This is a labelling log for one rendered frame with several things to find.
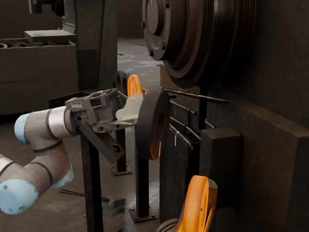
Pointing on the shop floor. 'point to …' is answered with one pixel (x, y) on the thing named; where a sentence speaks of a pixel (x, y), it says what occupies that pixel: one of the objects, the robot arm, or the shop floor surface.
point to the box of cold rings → (35, 74)
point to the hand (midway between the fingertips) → (154, 116)
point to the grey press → (86, 39)
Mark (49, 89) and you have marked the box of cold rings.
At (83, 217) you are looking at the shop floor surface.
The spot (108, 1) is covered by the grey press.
